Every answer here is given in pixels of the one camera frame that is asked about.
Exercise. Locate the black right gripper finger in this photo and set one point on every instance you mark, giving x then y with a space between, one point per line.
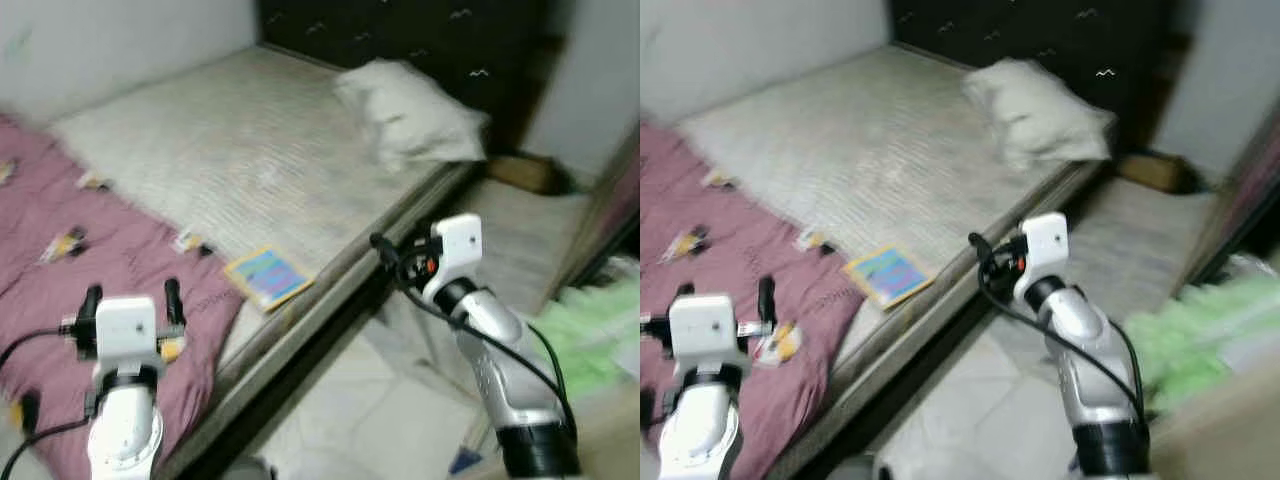
383 250
980 248

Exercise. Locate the blue book with yellow border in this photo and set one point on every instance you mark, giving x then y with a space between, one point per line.
268 278
888 275

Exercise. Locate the white pillow with tree print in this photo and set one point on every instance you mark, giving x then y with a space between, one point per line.
1035 112
410 115

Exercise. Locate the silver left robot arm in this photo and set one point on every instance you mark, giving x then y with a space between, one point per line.
700 430
125 430

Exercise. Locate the purple cartoon print duvet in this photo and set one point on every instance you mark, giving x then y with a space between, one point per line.
130 240
810 290

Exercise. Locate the brown floor mat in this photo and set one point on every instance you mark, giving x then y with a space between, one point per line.
520 175
1150 172

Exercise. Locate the white quilted mattress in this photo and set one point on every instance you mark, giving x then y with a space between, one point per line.
250 150
880 150

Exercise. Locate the grey robot left leg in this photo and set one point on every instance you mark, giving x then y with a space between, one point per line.
855 470
245 470

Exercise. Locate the black tufted headboard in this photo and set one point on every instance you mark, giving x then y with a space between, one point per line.
400 30
1030 30

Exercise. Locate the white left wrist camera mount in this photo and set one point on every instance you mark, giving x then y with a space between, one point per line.
700 325
125 325

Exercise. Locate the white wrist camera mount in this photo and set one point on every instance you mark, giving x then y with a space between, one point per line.
125 325
460 240
700 325
1046 240

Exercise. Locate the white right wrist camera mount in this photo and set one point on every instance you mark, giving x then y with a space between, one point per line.
1046 240
460 240

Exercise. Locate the dark bed frame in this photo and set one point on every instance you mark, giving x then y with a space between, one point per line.
235 400
850 400

